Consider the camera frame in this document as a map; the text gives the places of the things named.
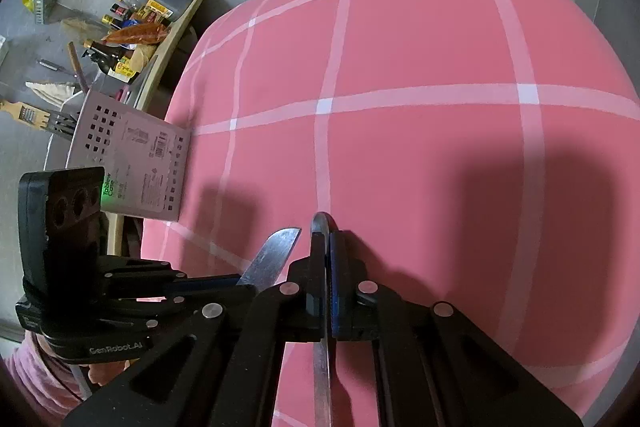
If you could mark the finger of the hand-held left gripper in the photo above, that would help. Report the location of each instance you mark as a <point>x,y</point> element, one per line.
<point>210,289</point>

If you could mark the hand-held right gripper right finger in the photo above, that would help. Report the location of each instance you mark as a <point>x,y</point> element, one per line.
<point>339,287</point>

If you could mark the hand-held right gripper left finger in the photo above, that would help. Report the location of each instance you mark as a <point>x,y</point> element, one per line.
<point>312,287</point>

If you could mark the steel table knife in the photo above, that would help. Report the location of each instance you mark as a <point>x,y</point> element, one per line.
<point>322,382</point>

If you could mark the wooden chopstick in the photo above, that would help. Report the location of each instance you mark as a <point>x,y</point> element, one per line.
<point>77,67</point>

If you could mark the person's left forearm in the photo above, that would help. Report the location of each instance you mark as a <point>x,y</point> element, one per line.
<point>35,382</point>

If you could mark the person's left hand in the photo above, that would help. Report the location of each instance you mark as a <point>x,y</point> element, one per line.
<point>102,372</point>

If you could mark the wooden grater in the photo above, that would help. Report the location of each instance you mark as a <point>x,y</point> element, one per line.
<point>25,116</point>

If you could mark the pink checked tablecloth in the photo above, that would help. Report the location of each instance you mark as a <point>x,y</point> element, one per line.
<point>425,157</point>

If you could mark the beige hanging towel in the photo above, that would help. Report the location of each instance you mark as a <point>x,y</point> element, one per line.
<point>50,91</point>

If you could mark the hanging steel peeler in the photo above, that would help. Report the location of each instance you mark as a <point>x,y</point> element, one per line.
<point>56,67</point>

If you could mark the sauce bottle with yellow label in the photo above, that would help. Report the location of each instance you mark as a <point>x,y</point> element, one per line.
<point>125,69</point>

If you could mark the dark pump-top sauce bottle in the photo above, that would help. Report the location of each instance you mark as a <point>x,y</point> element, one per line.
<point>107,56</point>

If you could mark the yellow food packet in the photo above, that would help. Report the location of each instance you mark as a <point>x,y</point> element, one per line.
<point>145,55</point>

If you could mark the orange food packet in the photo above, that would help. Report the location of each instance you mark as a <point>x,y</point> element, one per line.
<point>137,33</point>

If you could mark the yellow-capped sauce bottle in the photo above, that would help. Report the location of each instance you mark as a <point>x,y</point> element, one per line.
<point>126,1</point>
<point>113,22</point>

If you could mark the red-capped sauce bottle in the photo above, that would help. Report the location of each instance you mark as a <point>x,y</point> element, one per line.
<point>120,11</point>

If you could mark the yellow green seasoning packet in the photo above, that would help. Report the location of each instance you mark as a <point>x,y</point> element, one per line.
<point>26,1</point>

